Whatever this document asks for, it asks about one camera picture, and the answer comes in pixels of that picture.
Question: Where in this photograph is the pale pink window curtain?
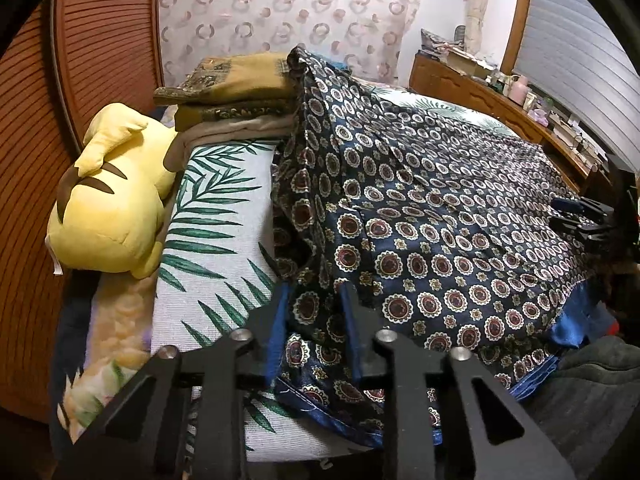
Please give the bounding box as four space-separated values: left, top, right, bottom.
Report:
462 0 497 54

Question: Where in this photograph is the wooden window frame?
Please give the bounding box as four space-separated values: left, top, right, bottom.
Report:
499 0 537 77

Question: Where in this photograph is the floral cloth bundle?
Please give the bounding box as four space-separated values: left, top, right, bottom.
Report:
419 28 459 54

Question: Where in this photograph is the peach floral bed cover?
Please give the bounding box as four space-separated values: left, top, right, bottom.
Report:
59 277 162 444

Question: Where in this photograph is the beige folded blanket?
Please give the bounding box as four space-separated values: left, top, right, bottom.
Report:
164 114 297 172

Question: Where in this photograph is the navy medallion print satin shirt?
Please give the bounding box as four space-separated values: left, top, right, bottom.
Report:
270 44 602 450

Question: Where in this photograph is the yellow plush toy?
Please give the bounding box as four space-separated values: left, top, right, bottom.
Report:
44 102 182 279

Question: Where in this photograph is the large olive patterned folded blanket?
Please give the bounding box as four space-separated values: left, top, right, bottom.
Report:
152 52 302 107

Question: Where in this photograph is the wooden louvered wardrobe door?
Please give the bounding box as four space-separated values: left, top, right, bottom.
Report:
0 0 167 422

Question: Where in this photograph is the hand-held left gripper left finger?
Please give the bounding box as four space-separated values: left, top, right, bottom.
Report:
55 284 294 480

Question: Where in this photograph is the green leaf print bed sheet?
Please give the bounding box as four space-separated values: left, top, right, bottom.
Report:
149 84 517 464

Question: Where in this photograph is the wooden sideboard cabinet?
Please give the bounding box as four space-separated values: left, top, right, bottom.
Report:
408 52 612 197

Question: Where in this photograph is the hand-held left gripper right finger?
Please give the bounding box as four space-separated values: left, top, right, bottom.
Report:
337 282 577 480

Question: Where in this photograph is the grey window blind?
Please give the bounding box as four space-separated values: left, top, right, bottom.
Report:
512 0 640 157

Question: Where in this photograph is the person's dark grey clothing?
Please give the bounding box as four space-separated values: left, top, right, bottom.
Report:
519 334 640 480

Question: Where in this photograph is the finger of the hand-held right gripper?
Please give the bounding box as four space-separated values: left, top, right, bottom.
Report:
551 198 615 219
561 219 617 247

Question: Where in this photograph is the thin olive patterned folded blanket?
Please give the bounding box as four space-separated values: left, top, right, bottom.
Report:
174 97 297 132

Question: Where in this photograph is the open cardboard box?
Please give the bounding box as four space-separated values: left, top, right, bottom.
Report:
444 49 489 74

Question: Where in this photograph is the pink thermos jug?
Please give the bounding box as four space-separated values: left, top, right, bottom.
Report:
508 74 531 102

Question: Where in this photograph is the ring pattern sheer curtain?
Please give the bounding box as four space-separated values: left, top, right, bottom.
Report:
157 0 424 89

